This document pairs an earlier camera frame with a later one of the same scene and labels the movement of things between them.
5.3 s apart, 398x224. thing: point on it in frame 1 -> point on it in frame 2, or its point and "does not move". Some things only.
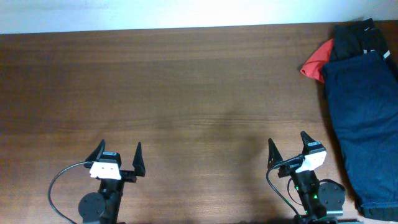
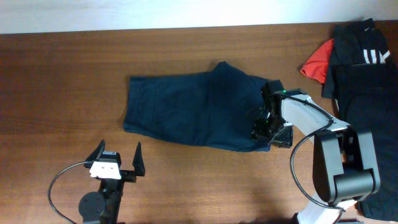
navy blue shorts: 364,102 -> 216,108
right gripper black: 288,169 -> 272,137
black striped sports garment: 364,36 does not move
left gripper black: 127,174 does not move
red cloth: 314,65 does not move
